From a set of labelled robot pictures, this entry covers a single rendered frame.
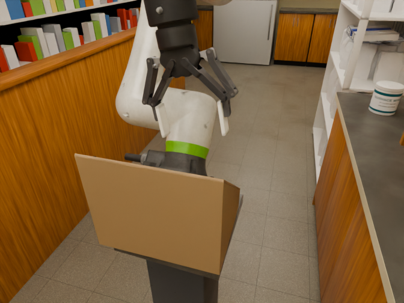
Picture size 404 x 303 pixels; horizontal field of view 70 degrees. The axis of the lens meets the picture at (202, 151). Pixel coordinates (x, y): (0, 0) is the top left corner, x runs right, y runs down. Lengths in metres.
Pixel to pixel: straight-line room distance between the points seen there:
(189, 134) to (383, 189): 0.74
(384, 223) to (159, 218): 0.69
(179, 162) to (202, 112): 0.15
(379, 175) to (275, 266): 1.01
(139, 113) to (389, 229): 0.81
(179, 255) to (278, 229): 1.52
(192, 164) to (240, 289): 1.23
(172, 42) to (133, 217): 0.43
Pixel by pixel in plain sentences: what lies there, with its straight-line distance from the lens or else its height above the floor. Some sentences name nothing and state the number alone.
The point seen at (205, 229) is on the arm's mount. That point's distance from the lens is 0.69.
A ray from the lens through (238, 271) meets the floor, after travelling 1.98.
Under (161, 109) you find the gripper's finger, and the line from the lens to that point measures 0.62.
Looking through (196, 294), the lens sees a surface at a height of 0.70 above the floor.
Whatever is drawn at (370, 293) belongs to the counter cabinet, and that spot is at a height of 0.74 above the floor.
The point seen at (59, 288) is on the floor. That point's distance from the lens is 2.09.
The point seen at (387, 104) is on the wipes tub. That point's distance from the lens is 1.80.
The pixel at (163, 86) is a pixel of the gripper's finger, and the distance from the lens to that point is 0.60.
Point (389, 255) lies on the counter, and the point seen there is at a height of 0.94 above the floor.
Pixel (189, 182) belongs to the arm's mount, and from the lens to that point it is 0.61.
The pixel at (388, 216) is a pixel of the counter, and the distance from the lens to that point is 1.11.
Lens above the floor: 1.60
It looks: 32 degrees down
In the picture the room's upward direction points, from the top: straight up
